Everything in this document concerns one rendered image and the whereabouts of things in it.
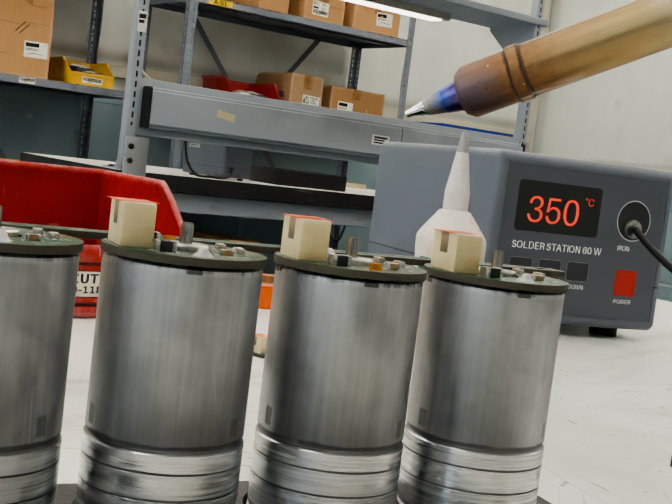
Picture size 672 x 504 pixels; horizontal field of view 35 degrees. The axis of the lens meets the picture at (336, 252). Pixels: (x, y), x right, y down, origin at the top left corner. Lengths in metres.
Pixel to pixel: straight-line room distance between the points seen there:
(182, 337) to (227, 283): 0.01
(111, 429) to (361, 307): 0.04
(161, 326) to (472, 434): 0.06
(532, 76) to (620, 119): 5.92
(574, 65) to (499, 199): 0.40
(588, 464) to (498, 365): 0.15
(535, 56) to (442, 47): 5.83
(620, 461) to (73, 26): 4.62
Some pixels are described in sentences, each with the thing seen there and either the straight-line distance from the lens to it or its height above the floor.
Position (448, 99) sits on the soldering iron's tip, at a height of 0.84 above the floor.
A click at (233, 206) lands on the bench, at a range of 2.87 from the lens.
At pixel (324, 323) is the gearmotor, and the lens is 0.16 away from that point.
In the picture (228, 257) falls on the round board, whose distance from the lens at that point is 0.16.
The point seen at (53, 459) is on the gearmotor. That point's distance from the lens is 0.16.
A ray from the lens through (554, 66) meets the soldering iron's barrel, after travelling 0.16.
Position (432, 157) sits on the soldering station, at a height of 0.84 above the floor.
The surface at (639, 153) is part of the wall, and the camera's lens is 5.96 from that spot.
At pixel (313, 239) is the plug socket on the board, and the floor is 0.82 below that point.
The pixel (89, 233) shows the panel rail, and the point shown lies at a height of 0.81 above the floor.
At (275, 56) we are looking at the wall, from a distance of 5.35.
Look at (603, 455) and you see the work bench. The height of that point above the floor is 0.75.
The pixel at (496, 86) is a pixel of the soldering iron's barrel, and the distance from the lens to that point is 0.16.
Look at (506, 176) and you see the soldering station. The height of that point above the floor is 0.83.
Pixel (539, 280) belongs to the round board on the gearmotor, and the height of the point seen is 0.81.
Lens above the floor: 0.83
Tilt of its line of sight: 5 degrees down
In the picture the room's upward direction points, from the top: 7 degrees clockwise
